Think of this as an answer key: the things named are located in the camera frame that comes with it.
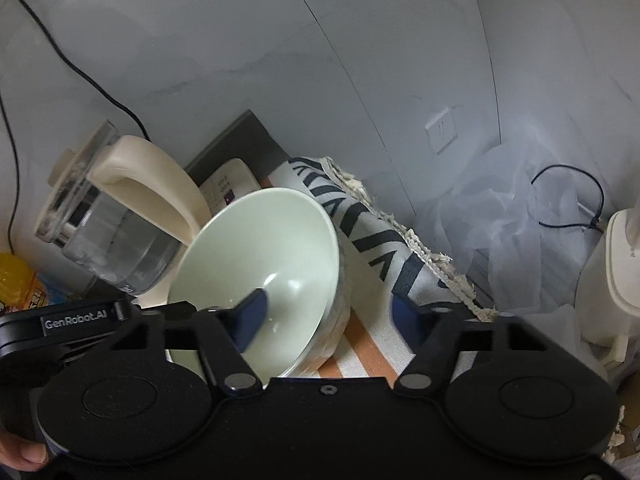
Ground glass kettle with cream handle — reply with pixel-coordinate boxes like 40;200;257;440
32;120;212;297

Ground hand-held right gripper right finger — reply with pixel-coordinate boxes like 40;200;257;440
391;296;548;392

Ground person's left hand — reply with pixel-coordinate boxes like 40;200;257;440
0;422;49;476

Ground patterned table cloth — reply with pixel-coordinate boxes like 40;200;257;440
265;155;501;382

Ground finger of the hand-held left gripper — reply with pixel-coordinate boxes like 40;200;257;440
114;299;146;322

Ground white wall socket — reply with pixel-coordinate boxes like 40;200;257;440
425;107;459;156

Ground translucent plastic sheet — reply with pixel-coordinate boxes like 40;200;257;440
415;125;640;361

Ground pale green bowl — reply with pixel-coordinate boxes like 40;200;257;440
167;187;353;381

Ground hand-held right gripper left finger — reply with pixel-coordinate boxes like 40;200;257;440
107;287;271;397

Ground orange juice bottle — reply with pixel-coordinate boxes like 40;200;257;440
0;252;52;312

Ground white plastic appliance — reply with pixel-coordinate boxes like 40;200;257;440
574;207;640;367

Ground cream kettle base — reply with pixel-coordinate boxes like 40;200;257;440
131;157;264;311

